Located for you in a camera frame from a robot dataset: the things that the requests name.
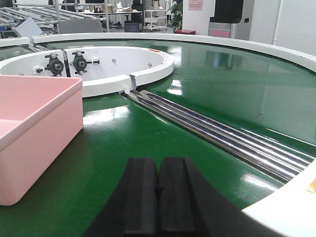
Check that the black bearing mount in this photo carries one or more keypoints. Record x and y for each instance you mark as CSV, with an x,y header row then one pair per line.
x,y
54,65
80,63

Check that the dark storage crate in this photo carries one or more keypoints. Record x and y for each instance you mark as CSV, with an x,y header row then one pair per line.
x,y
131,27

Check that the black bearing mount right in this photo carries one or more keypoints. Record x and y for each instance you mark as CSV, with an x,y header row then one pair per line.
x,y
80,63

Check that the green potted plant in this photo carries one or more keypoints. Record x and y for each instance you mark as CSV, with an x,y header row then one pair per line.
x,y
177,12

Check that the black bearing mount left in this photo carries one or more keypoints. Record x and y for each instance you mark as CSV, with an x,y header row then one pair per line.
x,y
54,65

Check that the white rolling cart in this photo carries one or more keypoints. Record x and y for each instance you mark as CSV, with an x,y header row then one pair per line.
x,y
155,20

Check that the pink plastic bin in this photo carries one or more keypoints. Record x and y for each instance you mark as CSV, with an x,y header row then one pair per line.
x,y
39,116

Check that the white outer conveyor rim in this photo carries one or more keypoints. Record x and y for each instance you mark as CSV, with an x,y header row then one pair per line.
x,y
305,60

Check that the steel conveyor rollers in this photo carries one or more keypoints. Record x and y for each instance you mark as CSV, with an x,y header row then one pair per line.
x,y
269,157

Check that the roller conveyor rack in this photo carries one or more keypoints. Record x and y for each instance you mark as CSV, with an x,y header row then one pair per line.
x,y
11,17

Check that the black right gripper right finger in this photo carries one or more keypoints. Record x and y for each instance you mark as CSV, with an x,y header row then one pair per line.
x,y
189,206

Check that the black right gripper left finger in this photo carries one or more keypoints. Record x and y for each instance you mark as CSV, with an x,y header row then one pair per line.
x,y
131,210

